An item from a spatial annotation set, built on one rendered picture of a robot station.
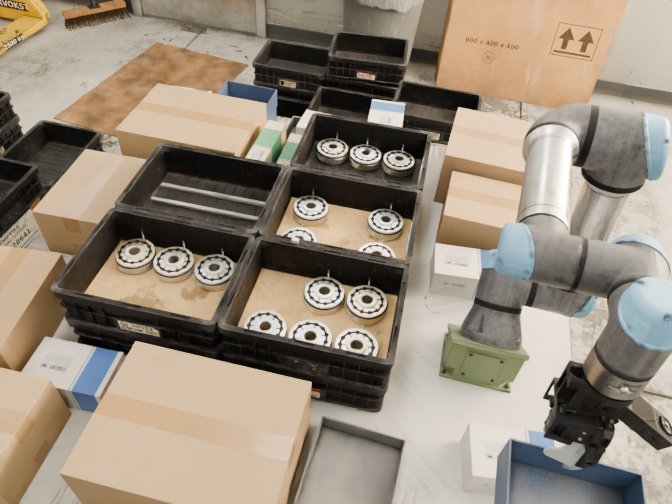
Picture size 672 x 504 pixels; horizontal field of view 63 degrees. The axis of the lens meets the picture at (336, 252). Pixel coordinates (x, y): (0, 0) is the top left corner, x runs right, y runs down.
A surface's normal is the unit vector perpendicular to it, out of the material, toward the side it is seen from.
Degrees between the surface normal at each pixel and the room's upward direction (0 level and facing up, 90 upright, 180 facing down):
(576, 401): 84
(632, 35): 90
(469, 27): 77
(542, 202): 20
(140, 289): 0
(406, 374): 0
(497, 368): 90
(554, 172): 5
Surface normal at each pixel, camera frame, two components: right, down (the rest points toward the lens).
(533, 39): -0.22, 0.52
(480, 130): 0.06, -0.69
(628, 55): -0.24, 0.69
